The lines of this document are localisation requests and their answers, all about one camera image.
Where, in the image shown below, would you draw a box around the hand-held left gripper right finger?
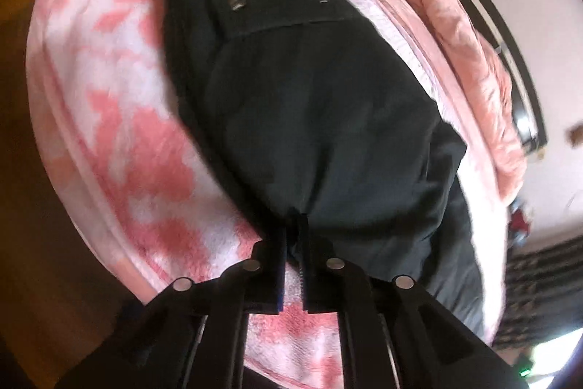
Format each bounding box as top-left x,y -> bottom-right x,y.
296,213 -> 524,389

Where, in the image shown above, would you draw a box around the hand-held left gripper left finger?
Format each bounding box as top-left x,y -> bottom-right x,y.
57,213 -> 289,389

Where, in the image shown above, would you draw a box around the black pants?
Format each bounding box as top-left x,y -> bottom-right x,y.
160,0 -> 486,337

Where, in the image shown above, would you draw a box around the pink white patterned blanket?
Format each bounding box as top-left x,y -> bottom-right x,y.
25,0 -> 508,389

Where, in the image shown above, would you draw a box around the red cloth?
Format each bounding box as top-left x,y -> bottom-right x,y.
509,207 -> 531,235

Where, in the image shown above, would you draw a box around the dark patterned curtain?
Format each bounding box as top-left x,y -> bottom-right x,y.
494,234 -> 583,353

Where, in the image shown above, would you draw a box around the pink bed sheet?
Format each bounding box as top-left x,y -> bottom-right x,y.
364,0 -> 515,212

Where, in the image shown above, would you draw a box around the pink duvet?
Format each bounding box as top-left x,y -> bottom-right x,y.
364,0 -> 529,203

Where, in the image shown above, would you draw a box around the dark wooden headboard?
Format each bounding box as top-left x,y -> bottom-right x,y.
312,0 -> 547,150

